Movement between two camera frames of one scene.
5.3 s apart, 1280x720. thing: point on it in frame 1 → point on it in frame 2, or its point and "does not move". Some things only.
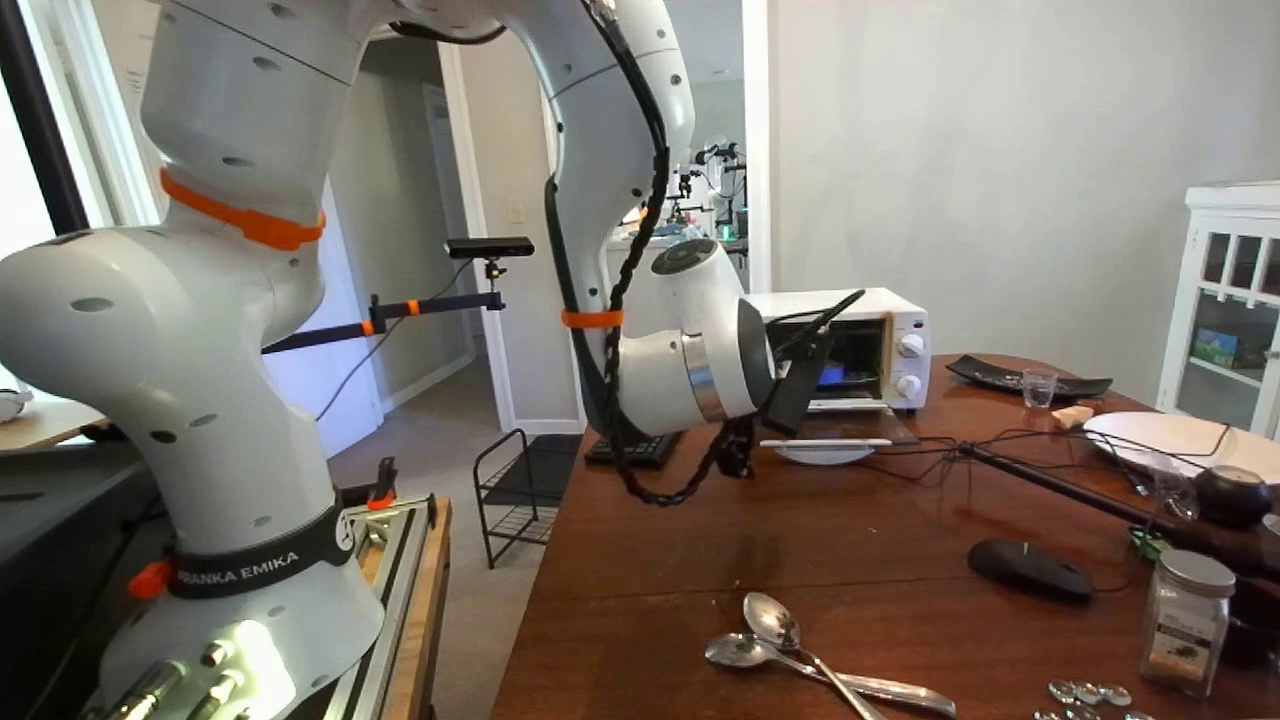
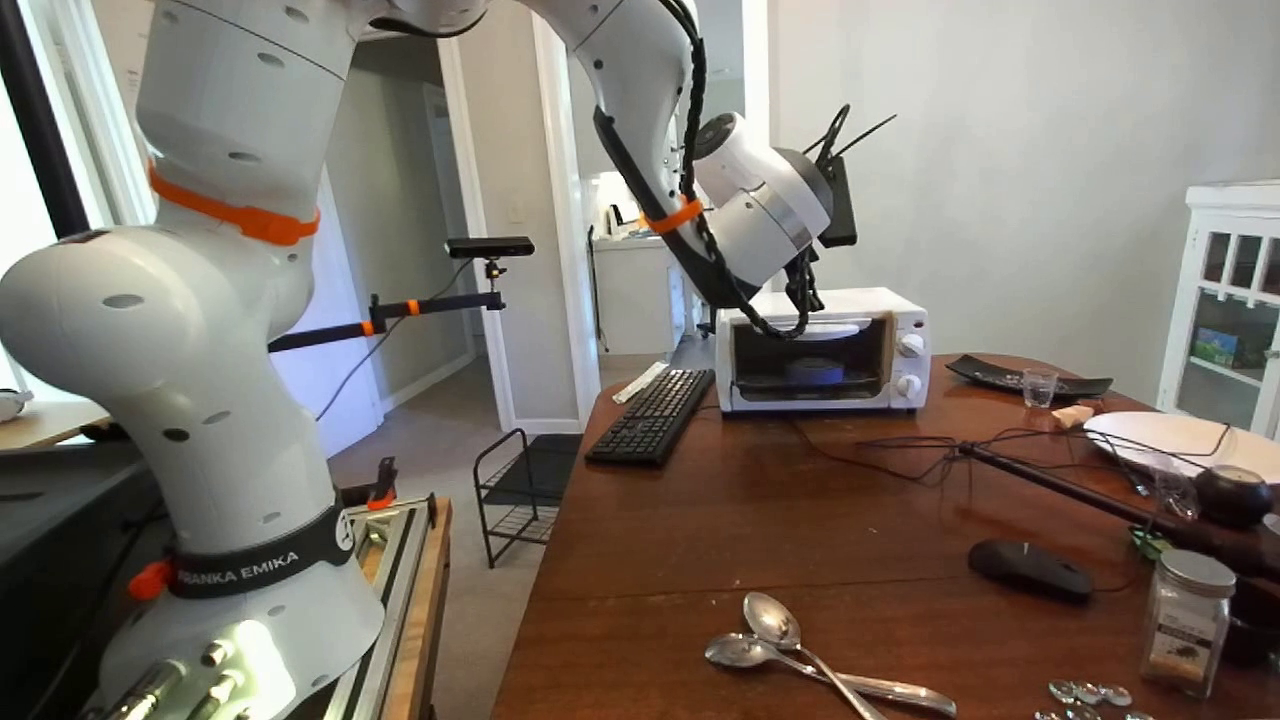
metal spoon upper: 776,620 does not move
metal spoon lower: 739,650 does not move
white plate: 1190,445 does not move
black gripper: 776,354 → 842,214
